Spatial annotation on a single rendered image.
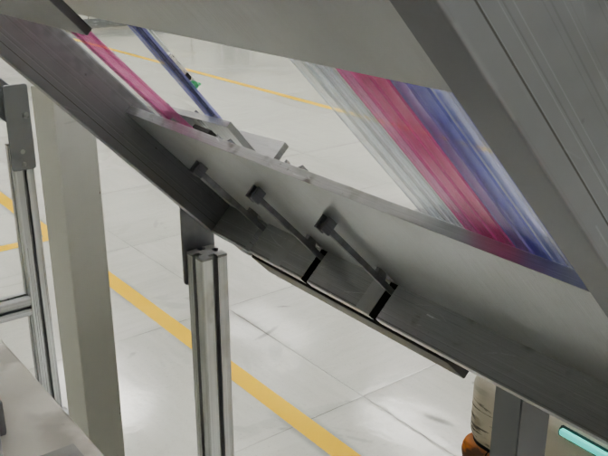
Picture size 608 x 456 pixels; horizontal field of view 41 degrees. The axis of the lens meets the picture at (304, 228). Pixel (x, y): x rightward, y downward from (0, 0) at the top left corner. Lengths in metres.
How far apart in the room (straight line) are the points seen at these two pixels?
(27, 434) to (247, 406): 1.19
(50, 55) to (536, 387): 0.57
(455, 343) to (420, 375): 1.33
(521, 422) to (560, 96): 0.98
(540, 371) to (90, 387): 0.76
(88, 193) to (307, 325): 1.22
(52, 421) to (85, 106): 0.33
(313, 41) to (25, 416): 0.52
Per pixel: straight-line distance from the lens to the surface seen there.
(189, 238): 1.09
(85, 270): 1.21
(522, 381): 0.71
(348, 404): 1.95
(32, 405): 0.83
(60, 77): 0.91
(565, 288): 0.52
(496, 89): 0.25
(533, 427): 1.24
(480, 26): 0.24
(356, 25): 0.36
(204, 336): 1.11
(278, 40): 0.44
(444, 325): 0.77
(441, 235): 0.57
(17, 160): 1.69
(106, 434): 1.35
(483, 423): 1.60
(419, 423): 1.90
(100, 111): 0.93
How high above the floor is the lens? 1.05
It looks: 21 degrees down
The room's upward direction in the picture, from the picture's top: straight up
